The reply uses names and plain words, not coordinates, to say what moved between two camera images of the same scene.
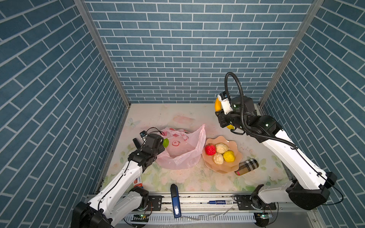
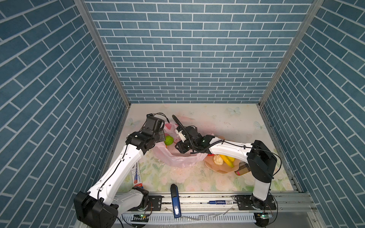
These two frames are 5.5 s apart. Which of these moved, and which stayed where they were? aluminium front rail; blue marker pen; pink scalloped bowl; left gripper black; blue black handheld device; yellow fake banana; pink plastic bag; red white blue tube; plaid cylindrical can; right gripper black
Moved: pink plastic bag; left gripper black; right gripper black; yellow fake banana
Stayed: red white blue tube; pink scalloped bowl; aluminium front rail; blue marker pen; plaid cylindrical can; blue black handheld device
